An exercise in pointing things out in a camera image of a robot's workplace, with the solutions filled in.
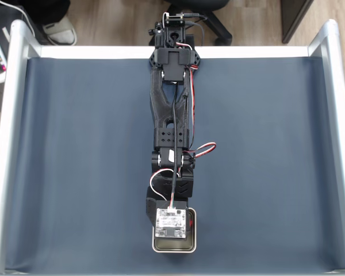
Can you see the square metal container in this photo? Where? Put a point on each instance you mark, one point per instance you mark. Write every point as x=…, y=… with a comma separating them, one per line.
x=175, y=245

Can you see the person's foot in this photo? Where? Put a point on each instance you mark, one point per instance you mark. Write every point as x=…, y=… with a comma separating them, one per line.
x=60, y=33

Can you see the dark blue table mat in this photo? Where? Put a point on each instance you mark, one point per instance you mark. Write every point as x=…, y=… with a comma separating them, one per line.
x=74, y=143

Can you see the white table frame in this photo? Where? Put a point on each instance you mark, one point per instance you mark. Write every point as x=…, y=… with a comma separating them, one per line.
x=103, y=51

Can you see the black office chair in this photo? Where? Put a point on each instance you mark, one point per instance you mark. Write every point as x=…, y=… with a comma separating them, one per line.
x=218, y=26

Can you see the dark cabinet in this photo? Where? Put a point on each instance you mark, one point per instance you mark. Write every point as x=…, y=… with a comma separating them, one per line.
x=293, y=17

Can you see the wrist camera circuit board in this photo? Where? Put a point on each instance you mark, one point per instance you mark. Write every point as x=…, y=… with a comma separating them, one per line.
x=171, y=222

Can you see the person's leg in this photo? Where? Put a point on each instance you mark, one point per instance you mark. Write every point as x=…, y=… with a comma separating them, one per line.
x=54, y=11

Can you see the red cube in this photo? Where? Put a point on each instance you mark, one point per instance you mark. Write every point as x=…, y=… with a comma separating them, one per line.
x=191, y=222

